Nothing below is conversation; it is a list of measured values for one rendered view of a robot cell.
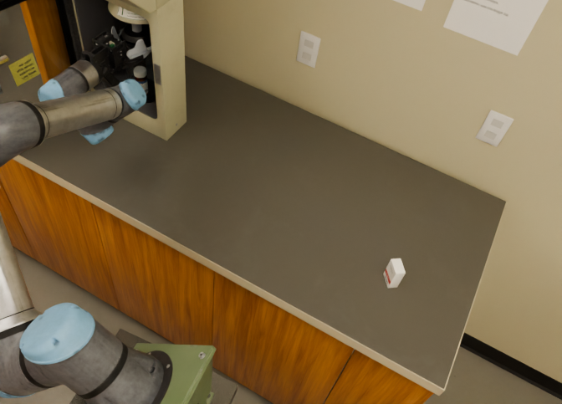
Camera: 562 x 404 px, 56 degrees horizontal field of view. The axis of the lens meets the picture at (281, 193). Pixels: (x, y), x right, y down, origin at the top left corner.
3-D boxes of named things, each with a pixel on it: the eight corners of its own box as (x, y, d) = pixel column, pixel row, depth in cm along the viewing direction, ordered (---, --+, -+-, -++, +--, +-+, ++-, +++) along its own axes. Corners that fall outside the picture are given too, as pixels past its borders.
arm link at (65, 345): (106, 389, 90) (48, 344, 84) (57, 402, 96) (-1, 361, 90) (132, 331, 100) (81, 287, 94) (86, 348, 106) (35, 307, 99)
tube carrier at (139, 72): (140, 75, 173) (134, 18, 156) (167, 89, 171) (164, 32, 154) (119, 93, 167) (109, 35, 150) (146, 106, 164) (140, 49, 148)
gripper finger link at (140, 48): (157, 37, 148) (127, 46, 144) (159, 54, 152) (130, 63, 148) (151, 31, 149) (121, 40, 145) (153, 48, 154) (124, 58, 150)
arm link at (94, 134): (115, 134, 134) (86, 99, 130) (86, 150, 139) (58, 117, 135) (129, 120, 141) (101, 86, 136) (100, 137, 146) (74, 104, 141)
